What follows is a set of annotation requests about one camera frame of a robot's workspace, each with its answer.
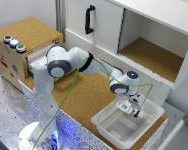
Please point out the red button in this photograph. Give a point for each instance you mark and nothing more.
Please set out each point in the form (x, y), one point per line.
(7, 39)

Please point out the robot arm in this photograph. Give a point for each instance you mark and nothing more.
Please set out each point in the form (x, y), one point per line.
(44, 86)

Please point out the white sliding door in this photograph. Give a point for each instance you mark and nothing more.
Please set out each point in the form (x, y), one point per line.
(105, 26)

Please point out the green button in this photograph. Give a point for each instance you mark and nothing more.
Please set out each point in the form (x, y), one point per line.
(20, 48)

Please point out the white plastic box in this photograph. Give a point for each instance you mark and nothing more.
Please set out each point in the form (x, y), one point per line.
(127, 130)

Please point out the white cabinet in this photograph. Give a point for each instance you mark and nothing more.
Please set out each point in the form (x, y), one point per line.
(154, 13)

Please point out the blue button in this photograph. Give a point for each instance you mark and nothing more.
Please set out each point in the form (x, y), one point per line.
(14, 42)

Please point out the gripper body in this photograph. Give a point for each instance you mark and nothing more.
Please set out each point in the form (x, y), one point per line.
(129, 103)

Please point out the wooden drawer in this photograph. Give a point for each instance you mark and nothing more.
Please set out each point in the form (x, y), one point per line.
(35, 65)

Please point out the wooden drawer box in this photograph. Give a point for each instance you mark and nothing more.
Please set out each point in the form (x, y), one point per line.
(25, 30)

